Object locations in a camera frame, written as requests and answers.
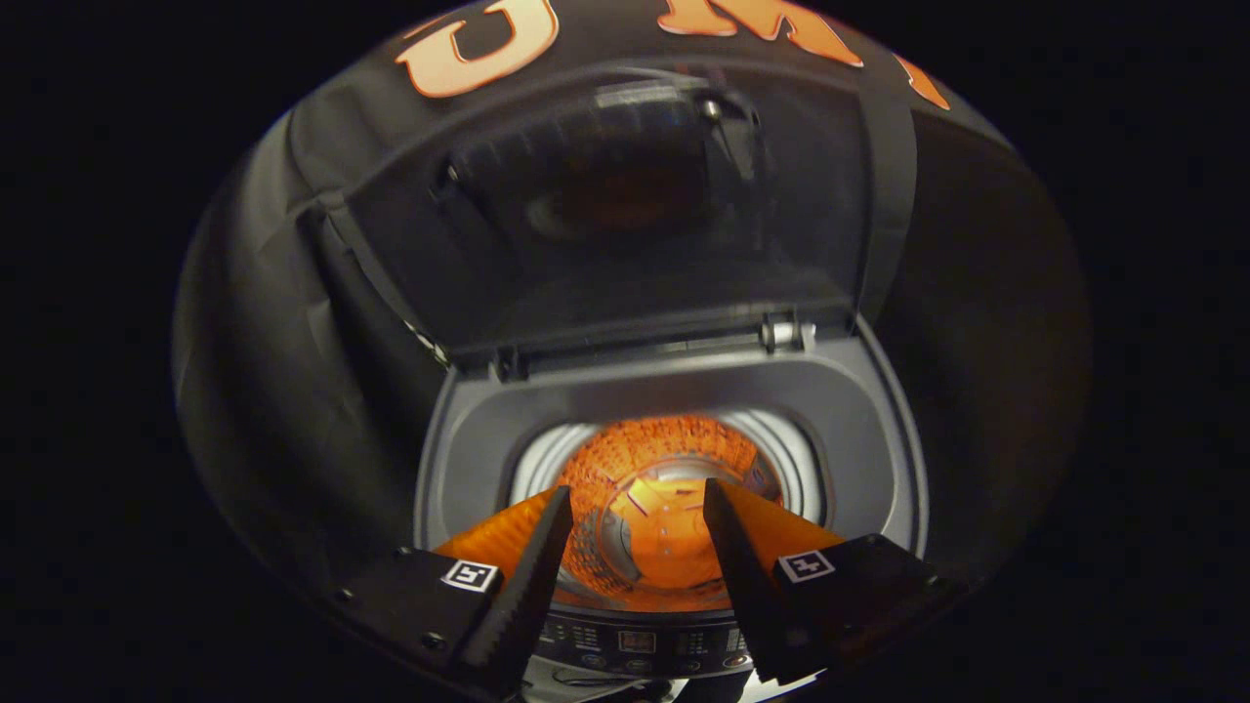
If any yellow polo shirt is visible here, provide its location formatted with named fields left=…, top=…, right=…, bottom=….
left=605, top=474, right=763, bottom=592

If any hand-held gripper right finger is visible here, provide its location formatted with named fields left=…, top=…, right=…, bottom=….
left=702, top=477, right=971, bottom=686

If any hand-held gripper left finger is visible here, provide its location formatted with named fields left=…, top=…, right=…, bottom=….
left=325, top=485, right=575, bottom=699

